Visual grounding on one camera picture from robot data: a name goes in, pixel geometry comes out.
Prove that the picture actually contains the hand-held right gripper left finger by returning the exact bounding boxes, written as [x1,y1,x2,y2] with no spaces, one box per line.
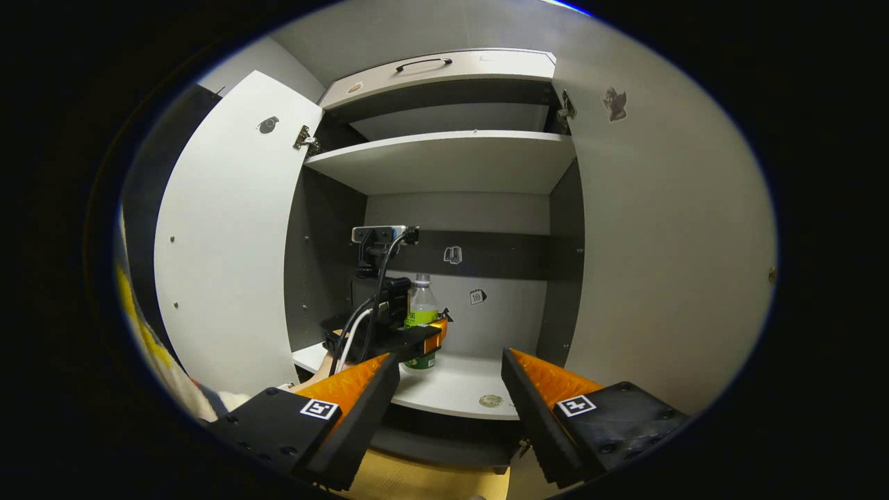
[208,352,401,492]

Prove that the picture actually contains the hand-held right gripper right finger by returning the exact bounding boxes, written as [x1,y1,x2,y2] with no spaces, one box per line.
[501,347,690,488]

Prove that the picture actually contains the green label plastic bottle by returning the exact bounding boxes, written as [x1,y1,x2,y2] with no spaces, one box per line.
[403,274,440,372]

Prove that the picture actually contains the white cabinet door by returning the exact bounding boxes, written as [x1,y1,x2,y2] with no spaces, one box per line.
[154,69,324,400]
[507,7,779,499]

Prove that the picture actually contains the grey white cabinet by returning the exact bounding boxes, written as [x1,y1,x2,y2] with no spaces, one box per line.
[283,47,585,474]

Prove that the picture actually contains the white cabinet shelf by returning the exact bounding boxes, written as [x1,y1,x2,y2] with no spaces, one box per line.
[304,131,577,196]

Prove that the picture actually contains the beige cabinet drawer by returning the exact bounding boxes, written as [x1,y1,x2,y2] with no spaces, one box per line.
[318,47,558,112]

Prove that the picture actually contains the black cable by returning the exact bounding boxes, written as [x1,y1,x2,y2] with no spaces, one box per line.
[332,229,412,377]

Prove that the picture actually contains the white cable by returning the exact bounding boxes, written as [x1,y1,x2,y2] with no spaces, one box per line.
[336,308,377,374]

